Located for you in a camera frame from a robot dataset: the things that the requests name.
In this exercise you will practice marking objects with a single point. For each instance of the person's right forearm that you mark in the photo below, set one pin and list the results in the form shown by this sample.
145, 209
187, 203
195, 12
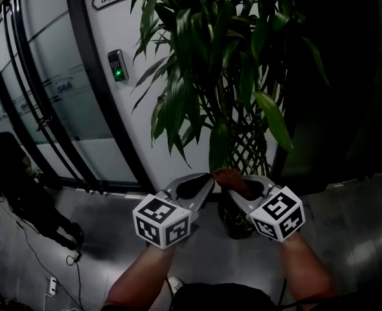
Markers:
306, 267

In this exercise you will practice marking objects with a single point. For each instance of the dark glass door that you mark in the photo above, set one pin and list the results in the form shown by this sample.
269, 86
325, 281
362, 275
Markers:
346, 76

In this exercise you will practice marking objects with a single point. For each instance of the black power adapter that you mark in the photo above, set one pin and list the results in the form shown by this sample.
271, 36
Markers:
78, 256

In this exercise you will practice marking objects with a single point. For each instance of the green potted plant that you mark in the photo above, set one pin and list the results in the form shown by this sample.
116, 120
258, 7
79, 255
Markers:
191, 44

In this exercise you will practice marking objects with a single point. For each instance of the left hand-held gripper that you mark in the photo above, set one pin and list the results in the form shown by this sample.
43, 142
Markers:
160, 220

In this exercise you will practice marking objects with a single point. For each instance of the person's white shoe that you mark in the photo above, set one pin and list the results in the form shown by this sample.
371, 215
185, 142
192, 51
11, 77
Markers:
176, 283

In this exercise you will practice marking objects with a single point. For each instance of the frosted glass door black frame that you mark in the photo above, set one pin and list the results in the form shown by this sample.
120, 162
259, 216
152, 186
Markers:
74, 86

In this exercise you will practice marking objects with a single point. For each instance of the fingerprint access keypad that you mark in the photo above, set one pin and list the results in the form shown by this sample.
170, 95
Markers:
117, 65

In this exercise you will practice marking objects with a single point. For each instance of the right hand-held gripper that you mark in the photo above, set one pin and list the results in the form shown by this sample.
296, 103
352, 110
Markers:
280, 214

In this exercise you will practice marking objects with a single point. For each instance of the person's black shorts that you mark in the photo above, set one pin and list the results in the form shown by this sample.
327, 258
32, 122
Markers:
223, 298

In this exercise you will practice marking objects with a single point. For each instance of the person's left forearm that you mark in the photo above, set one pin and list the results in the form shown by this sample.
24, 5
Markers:
139, 277

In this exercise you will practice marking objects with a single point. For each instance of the white power strip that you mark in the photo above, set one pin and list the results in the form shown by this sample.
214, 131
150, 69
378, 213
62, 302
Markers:
52, 285

